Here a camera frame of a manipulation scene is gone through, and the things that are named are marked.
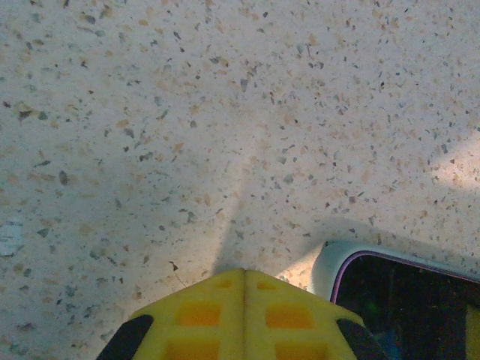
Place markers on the pale blue phone case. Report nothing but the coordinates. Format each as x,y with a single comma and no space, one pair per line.
326,258

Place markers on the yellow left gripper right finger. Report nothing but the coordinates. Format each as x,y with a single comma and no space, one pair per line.
292,322

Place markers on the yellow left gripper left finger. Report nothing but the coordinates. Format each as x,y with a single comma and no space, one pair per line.
198,318

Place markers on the black phone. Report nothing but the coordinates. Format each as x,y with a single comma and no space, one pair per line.
405,307

